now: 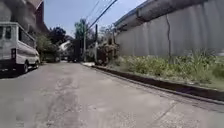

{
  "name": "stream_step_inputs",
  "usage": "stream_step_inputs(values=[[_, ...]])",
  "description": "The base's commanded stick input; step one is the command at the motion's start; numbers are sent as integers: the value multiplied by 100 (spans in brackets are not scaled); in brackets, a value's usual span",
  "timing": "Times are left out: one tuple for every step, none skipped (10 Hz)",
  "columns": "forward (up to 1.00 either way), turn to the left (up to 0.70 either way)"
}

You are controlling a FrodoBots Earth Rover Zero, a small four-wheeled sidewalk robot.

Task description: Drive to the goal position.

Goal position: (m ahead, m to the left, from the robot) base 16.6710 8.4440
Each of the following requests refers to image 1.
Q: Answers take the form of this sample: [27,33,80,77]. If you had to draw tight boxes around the building with grey roof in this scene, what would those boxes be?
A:
[113,0,209,33]

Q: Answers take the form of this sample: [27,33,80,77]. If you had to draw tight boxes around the dark pole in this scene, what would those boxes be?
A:
[94,23,99,65]

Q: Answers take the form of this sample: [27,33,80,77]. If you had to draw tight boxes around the tall grey concrete wall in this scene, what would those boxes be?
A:
[114,0,224,58]

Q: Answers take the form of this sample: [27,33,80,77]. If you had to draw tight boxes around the dark tree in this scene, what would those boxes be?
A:
[48,26,68,46]

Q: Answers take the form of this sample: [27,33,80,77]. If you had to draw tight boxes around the tall green tree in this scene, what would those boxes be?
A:
[73,18,89,63]

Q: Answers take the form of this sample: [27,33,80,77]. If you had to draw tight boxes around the overhead wires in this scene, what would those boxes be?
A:
[83,0,119,33]

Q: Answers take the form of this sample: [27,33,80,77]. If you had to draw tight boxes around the tall building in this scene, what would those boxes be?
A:
[0,0,51,38]

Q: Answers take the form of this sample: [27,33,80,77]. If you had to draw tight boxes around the pale pole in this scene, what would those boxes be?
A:
[82,31,87,63]

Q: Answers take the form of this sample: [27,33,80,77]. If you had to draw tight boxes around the white van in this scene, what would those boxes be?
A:
[0,21,42,75]

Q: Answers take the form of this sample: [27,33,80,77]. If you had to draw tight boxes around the green bush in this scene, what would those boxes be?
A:
[35,34,61,64]

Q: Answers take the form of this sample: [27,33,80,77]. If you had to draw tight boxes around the strip of green weeds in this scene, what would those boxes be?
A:
[106,49,224,92]

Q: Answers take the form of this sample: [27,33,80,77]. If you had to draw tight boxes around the dark kerb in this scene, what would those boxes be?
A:
[81,63,224,103]

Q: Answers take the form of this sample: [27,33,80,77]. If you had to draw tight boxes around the grey concrete road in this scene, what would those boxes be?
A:
[0,61,224,128]

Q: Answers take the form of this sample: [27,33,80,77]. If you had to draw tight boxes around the brown bush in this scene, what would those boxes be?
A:
[97,38,120,66]

